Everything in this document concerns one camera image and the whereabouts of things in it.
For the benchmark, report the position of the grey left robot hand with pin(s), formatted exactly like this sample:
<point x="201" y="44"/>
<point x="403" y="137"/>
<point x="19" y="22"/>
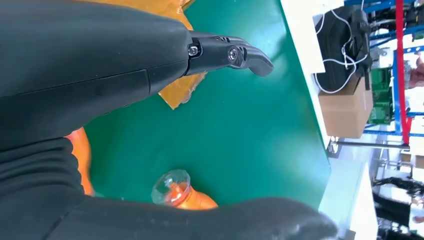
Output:
<point x="82" y="59"/>

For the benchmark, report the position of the black equipment case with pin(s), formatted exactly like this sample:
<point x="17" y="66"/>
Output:
<point x="334" y="43"/>

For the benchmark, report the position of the brown cardboard box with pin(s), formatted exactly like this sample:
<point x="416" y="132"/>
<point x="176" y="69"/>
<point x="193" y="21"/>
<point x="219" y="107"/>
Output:
<point x="344" y="112"/>

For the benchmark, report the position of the white side table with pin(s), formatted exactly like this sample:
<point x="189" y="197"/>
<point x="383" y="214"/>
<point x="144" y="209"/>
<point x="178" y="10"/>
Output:
<point x="344" y="205"/>

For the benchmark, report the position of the green plastic crate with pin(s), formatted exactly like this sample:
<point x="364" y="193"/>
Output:
<point x="381" y="99"/>

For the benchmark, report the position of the blue metal rack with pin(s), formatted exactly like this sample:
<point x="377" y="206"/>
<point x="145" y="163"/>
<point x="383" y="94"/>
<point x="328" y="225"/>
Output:
<point x="394" y="99"/>

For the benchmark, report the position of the red pole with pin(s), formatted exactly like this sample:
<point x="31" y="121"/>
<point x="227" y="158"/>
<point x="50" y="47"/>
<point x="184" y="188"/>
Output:
<point x="402" y="82"/>

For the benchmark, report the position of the steel frame rail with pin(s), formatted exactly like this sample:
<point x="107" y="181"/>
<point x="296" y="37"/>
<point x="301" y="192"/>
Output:
<point x="364" y="144"/>

